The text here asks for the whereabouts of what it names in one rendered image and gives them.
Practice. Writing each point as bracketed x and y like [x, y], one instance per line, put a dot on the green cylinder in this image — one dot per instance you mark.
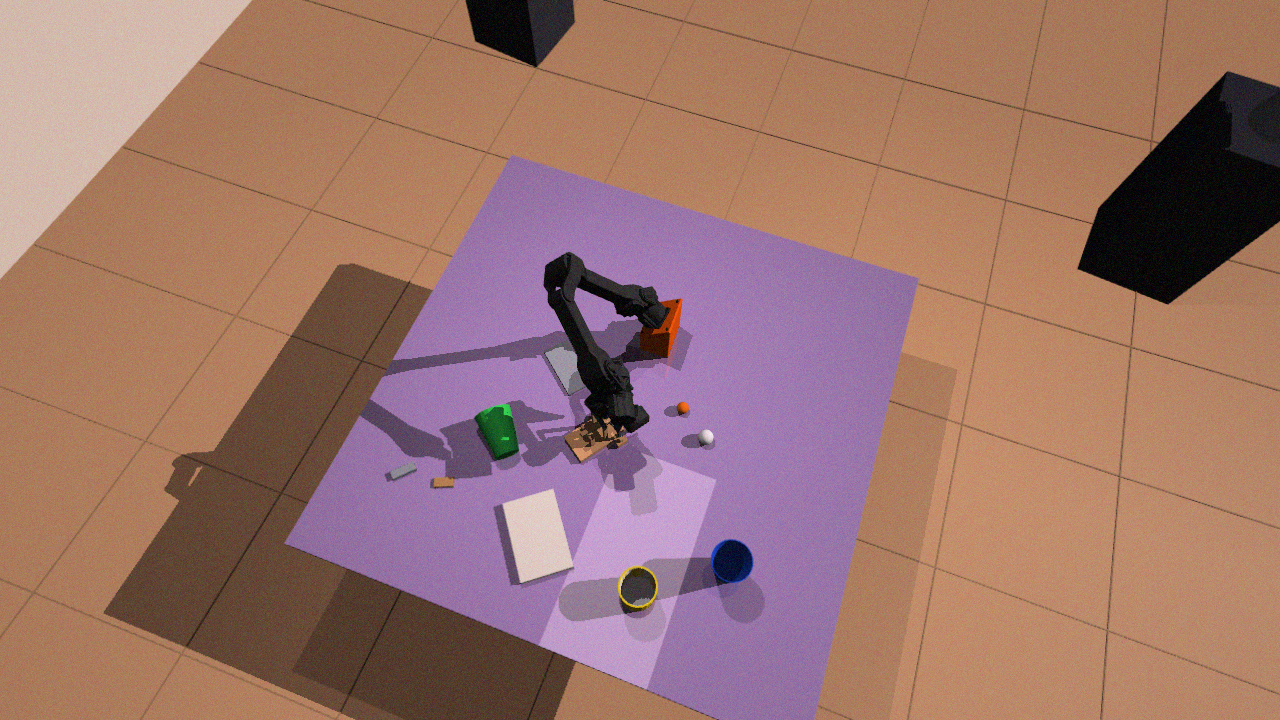
[497, 426]

